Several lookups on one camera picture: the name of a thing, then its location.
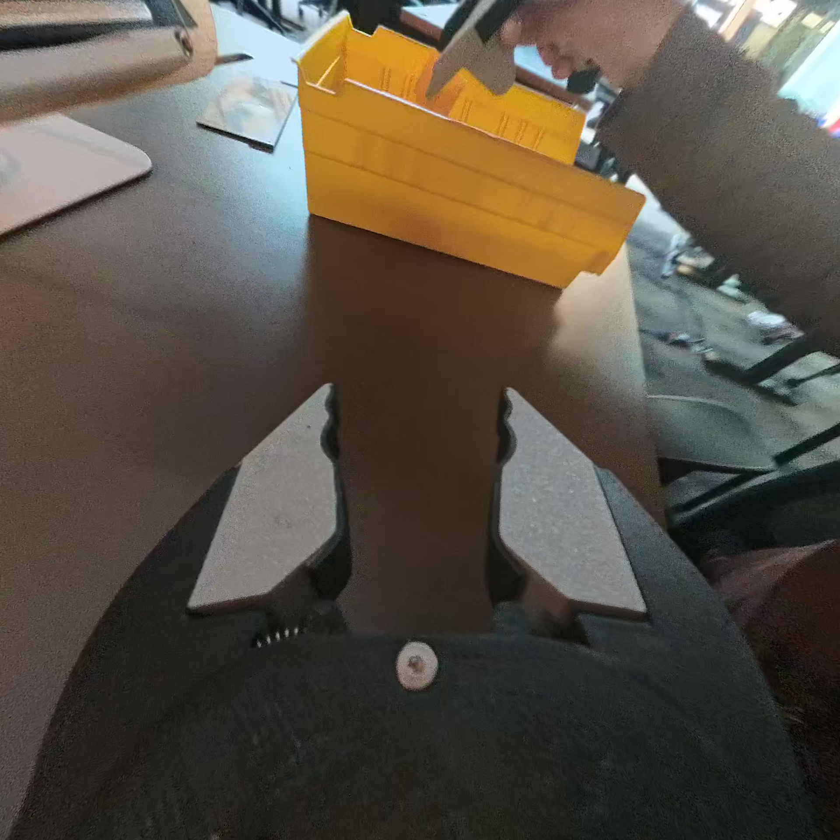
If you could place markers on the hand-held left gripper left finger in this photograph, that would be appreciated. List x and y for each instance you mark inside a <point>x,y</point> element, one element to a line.
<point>275,518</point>

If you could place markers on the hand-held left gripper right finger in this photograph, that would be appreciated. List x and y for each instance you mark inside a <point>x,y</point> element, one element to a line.
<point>558,525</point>

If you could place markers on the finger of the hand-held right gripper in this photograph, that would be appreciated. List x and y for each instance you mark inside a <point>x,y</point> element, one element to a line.
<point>497,69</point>
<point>459,52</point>

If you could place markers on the yellow plastic bin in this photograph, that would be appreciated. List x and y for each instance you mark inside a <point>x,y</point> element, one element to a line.
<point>459,190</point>

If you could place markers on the person's right hand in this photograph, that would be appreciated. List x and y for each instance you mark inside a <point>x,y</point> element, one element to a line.
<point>590,29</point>

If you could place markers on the black office chair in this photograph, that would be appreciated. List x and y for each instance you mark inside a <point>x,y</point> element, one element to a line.
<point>715,430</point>

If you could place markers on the flat grey plate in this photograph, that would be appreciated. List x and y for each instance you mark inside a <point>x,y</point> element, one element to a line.
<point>249,111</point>

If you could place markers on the person's leg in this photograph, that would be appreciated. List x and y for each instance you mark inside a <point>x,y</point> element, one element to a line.
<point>787,604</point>

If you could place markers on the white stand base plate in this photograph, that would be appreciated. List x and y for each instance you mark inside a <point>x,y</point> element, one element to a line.
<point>65,164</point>

